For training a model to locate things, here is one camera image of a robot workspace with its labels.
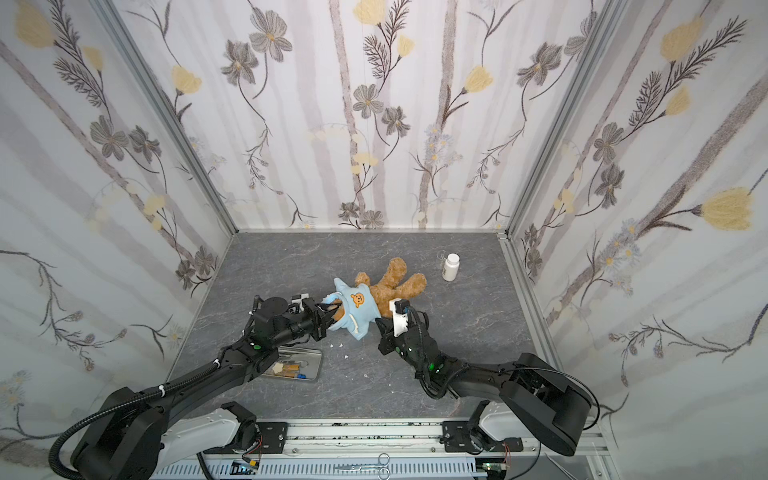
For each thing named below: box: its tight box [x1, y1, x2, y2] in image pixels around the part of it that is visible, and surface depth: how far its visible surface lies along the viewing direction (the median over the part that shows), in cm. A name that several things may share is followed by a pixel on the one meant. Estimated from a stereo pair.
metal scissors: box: [334, 453, 391, 480], surface depth 72 cm
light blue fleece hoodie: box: [322, 277, 381, 340], surface depth 78 cm
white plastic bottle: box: [442, 253, 460, 282], surface depth 103 cm
